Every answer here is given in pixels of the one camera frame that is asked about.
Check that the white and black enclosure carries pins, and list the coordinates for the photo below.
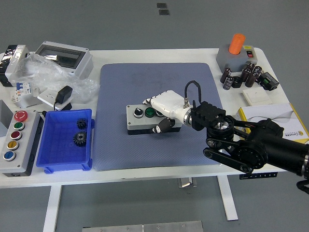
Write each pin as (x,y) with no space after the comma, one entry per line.
(17,58)

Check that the grey enclosure with clear lid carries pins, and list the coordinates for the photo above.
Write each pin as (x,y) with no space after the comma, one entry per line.
(83,64)

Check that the short black capacitor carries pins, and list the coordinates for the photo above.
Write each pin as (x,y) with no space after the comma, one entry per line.
(237,82)

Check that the white circuit breaker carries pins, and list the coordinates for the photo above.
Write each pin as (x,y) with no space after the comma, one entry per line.
(21,90)

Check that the orange cylinder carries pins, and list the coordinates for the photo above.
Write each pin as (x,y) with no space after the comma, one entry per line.
(237,43)

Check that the blue plastic bin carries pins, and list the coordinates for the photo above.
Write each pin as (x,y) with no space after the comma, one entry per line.
(60,152)

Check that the large black gear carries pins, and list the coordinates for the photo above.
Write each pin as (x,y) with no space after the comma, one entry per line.
(80,138)

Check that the grey four-control button box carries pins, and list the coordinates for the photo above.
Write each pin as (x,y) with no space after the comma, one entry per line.
(135,123)

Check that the grey metal plate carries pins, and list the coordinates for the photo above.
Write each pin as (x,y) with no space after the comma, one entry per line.
(142,227)

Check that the white wall switch plate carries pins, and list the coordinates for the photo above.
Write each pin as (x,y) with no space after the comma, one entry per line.
(256,96)

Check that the black module with green terminals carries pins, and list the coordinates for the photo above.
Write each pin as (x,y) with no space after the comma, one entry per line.
(268,81)

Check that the white wall socket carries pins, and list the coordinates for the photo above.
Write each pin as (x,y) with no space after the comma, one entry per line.
(47,96)

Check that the white table leg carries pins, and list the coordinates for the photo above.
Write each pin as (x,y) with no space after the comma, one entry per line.
(51,207)
(228,200)

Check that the black table control panel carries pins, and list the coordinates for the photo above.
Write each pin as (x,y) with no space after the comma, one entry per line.
(258,176)

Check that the blue-grey table mat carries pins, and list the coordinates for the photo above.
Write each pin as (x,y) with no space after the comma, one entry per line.
(135,154)

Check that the white and yellow cardboard box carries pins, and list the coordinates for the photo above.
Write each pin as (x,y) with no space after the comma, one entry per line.
(272,112)

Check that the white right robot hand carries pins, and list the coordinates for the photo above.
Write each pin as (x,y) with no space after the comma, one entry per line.
(169,104)

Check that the dark floor cover plate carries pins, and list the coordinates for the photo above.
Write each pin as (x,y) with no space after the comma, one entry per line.
(161,5)
(164,12)

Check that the grey five-button control box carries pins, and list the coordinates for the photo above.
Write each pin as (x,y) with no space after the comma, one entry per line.
(20,154)

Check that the metal bracket under table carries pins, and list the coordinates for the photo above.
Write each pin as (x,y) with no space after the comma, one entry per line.
(187,183)

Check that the grey rocker switch box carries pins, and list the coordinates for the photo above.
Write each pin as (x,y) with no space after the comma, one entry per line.
(224,58)

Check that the black power adapter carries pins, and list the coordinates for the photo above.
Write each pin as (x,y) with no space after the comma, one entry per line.
(64,93)

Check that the clear plastic bag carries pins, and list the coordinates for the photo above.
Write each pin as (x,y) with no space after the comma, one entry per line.
(46,72)

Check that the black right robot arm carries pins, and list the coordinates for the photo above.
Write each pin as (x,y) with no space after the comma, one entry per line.
(265,147)

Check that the small black gear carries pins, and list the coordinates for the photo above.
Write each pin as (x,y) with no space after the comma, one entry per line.
(81,123)

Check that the grey metal box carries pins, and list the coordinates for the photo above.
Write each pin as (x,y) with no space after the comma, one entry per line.
(4,118)

